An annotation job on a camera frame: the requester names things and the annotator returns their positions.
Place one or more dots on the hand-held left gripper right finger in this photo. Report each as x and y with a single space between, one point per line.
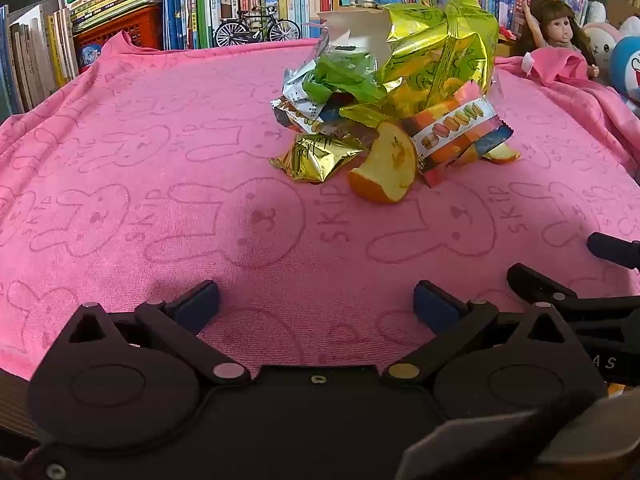
434 306

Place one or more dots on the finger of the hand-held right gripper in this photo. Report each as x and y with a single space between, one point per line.
612 250
550 287

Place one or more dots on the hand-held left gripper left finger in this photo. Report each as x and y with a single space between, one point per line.
200 305

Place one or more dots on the orange macaron snack packet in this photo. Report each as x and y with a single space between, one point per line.
450 130

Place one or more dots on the small gold foil wrapper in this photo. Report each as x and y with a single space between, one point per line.
310 157

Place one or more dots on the green snack wrapper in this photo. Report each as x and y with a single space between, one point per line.
345 77

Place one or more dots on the large gold foil wrapper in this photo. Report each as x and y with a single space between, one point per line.
440 60

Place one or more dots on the row of worn upright books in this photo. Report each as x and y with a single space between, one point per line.
30 60

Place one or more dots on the pink rabbit-print towel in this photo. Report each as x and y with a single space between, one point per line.
150 260

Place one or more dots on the small orange peel piece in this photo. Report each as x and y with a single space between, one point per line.
502 154

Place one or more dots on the orange apple slice toy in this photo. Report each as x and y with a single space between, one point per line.
385 170

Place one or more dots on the blue cat plush toy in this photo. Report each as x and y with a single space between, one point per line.
630 72

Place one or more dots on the white pink plush toy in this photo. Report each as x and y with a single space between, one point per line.
602 42

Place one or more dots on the brown nut snack packet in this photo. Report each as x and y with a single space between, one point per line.
296 116

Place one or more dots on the brown-haired doll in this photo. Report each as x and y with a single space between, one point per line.
557 27

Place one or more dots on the silver white wrapper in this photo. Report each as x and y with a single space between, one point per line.
297 87

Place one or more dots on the black miniature bicycle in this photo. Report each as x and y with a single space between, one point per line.
257 27

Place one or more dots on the red plastic crate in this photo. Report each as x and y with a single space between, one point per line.
130 30

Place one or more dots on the white cardboard box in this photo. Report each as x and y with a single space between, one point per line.
360 30

